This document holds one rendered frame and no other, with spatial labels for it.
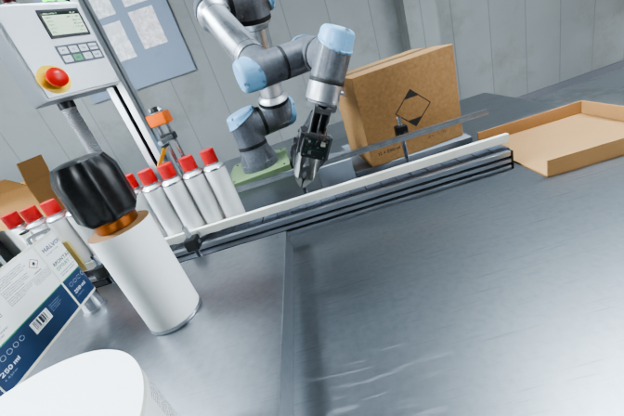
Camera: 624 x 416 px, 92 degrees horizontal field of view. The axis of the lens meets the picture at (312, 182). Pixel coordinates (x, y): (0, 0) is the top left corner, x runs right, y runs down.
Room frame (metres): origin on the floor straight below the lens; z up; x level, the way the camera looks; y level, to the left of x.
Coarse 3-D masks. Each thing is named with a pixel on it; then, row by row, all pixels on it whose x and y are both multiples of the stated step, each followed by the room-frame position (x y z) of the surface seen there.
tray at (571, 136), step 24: (528, 120) 0.78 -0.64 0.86; (552, 120) 0.78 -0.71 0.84; (576, 120) 0.74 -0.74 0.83; (600, 120) 0.70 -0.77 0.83; (504, 144) 0.74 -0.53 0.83; (528, 144) 0.70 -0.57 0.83; (552, 144) 0.66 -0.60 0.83; (576, 144) 0.62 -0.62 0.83; (600, 144) 0.53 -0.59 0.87; (528, 168) 0.59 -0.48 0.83; (552, 168) 0.54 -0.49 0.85; (576, 168) 0.53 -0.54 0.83
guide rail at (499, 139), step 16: (480, 144) 0.63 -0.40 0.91; (496, 144) 0.63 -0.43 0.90; (432, 160) 0.64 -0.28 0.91; (368, 176) 0.65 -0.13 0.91; (384, 176) 0.65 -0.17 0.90; (320, 192) 0.66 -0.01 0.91; (336, 192) 0.65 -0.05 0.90; (272, 208) 0.66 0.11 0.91; (288, 208) 0.66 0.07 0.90; (224, 224) 0.67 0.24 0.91; (176, 240) 0.68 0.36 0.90
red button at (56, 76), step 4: (52, 68) 0.73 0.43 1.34; (56, 68) 0.73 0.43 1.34; (48, 72) 0.72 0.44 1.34; (52, 72) 0.72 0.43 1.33; (56, 72) 0.72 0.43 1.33; (60, 72) 0.73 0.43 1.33; (64, 72) 0.74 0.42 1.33; (48, 76) 0.72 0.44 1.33; (52, 76) 0.72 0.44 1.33; (56, 76) 0.72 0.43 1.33; (60, 76) 0.73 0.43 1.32; (64, 76) 0.73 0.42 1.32; (68, 76) 0.74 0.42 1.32; (48, 80) 0.71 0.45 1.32; (52, 80) 0.72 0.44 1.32; (56, 80) 0.72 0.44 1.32; (60, 80) 0.72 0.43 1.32; (64, 80) 0.73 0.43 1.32; (68, 80) 0.74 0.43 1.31; (52, 84) 0.72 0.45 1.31; (56, 84) 0.72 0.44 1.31; (60, 84) 0.72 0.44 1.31; (64, 84) 0.73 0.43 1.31
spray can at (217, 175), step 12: (204, 156) 0.70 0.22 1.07; (204, 168) 0.71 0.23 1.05; (216, 168) 0.69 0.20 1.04; (216, 180) 0.69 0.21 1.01; (228, 180) 0.71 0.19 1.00; (216, 192) 0.70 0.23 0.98; (228, 192) 0.70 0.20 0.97; (228, 204) 0.69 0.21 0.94; (240, 204) 0.71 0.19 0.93; (228, 216) 0.69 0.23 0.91
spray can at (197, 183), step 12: (192, 156) 0.72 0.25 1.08; (192, 168) 0.70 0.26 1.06; (192, 180) 0.69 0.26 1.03; (204, 180) 0.70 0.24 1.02; (192, 192) 0.70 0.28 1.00; (204, 192) 0.69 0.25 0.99; (204, 204) 0.69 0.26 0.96; (216, 204) 0.71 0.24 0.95; (204, 216) 0.70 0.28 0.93; (216, 216) 0.69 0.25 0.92
